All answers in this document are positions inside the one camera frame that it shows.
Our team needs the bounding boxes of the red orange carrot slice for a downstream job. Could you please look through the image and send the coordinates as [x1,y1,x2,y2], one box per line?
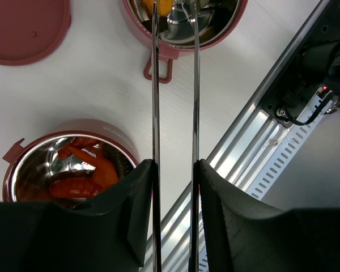
[68,146,120,188]

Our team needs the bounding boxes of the red steel bowl with handle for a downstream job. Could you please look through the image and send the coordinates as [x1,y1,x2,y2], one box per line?
[120,1,247,84]

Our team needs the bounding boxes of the long metal tongs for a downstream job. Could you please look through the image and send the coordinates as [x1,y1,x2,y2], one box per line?
[151,1,200,271]

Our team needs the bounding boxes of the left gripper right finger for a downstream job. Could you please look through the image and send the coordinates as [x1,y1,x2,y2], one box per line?
[198,160,340,271]

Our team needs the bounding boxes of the red sausage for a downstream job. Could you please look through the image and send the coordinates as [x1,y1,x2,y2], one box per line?
[49,177,105,198]
[58,137,101,160]

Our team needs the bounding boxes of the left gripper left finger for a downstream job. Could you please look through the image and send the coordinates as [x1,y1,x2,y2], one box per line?
[0,159,155,271]

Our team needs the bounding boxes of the red lid near plate centre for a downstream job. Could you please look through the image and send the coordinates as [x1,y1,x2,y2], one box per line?
[0,1,71,66]

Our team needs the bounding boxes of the perforated cable duct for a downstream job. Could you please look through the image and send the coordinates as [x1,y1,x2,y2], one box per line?
[199,101,333,271]

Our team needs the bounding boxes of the orange food slices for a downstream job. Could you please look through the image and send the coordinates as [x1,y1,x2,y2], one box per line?
[142,0,173,16]

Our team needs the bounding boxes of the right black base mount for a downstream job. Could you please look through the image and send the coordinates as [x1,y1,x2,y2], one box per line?
[258,1,340,128]

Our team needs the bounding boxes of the red steel bowl centre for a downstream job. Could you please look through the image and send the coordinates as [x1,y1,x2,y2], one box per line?
[2,119,139,209]

